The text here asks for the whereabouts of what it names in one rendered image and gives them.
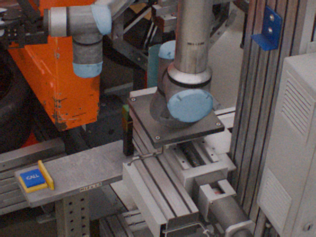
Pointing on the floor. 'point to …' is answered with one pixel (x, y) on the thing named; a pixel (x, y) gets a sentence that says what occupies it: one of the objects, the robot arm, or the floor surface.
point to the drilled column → (73, 215)
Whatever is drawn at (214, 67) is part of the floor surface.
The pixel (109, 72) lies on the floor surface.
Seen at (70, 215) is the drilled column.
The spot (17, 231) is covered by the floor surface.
